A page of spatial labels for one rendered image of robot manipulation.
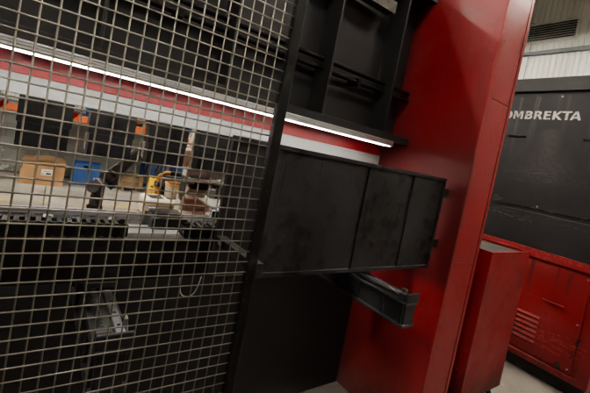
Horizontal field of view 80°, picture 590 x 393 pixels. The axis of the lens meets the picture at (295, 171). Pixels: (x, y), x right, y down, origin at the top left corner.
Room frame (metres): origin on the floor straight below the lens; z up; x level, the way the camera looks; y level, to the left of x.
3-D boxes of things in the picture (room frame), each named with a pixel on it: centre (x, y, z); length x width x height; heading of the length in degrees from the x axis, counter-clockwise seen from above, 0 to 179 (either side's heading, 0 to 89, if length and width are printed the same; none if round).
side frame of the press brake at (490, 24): (2.08, -0.66, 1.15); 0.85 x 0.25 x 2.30; 36
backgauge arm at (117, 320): (0.98, 0.49, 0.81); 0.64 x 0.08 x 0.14; 36
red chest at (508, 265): (2.24, -1.19, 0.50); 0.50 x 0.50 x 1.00; 36
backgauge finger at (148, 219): (1.29, 0.46, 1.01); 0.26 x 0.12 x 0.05; 36
